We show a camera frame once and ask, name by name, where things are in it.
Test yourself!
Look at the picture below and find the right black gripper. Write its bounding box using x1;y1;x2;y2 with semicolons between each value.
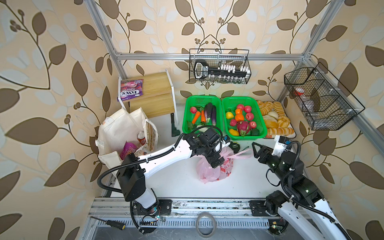
252;141;289;185

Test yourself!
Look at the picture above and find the pink plastic grocery bag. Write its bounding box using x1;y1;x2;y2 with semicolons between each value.
196;147;251;184

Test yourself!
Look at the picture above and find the red soda can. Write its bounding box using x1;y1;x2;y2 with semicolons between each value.
137;131;146;146

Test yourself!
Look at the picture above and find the magenta snack bag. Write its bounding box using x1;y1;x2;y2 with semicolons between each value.
120;142;138;161

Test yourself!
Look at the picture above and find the cream canvas tote bag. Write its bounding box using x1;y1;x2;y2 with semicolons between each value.
95;108;159;169

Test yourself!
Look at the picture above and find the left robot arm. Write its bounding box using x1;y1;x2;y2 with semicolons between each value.
97;125;231;215

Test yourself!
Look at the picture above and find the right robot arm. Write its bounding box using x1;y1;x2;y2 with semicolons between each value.
252;136;351;240

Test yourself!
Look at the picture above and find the black yellow tape measure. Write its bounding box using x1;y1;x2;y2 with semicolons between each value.
229;142;241;154

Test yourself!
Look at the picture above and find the pink dragon fruit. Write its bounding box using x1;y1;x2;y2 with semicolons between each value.
237;121;251;137

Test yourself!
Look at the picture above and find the orange carrot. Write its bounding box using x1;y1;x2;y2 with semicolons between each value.
192;112;201;124

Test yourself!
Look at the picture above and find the yellow pear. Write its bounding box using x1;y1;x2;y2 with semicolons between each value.
229;129;240;137

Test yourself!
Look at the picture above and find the dark green clamp stand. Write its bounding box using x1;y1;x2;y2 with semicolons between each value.
171;113;181;137

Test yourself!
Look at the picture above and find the right green fruit basket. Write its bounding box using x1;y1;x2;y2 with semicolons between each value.
222;96;267;141

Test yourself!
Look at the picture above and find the purple eggplant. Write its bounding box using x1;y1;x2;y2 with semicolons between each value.
211;106;217;126

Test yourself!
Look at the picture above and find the bread tray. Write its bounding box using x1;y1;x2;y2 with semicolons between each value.
257;100;296;139

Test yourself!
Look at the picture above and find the yellow lemon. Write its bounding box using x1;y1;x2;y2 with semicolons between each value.
226;112;234;120

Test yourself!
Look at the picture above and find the orange fruit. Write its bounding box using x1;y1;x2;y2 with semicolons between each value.
235;109;245;122

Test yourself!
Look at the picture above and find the left green vegetable basket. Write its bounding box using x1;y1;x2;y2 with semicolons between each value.
182;96;225;134

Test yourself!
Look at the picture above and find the white wooden shelf rack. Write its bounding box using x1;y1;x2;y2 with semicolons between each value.
117;70;179;123

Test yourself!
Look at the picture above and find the grey tape roll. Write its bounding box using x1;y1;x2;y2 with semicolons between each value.
195;212;218;239

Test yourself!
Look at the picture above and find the purple Fox's candy bag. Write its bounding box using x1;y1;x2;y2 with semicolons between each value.
120;79;144;101

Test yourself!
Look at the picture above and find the black yellow screwdriver left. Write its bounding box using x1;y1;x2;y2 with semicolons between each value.
91;216;126;231

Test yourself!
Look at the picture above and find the back black wire basket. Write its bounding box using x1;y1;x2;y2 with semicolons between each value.
189;48;252;85

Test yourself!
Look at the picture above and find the black wire basket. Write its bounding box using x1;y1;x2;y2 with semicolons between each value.
189;48;252;85
284;62;366;131

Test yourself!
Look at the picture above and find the right black wire basket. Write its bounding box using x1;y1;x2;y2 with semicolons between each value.
284;62;366;131

